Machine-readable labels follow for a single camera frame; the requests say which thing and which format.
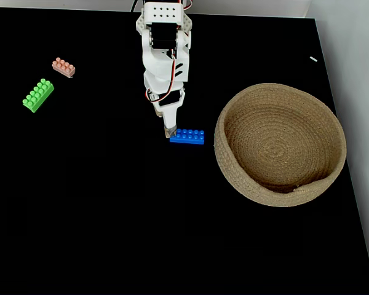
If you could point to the blue lego block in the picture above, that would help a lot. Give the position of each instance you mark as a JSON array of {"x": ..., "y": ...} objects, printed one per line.
[{"x": 189, "y": 136}]

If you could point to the pink lego block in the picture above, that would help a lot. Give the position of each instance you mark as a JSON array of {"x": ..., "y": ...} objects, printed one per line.
[{"x": 63, "y": 67}]

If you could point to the green lego block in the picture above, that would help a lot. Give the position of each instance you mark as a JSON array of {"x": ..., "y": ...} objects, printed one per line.
[{"x": 38, "y": 95}]

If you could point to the small white tape piece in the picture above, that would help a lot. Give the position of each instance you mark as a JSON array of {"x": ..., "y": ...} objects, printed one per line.
[{"x": 313, "y": 59}]

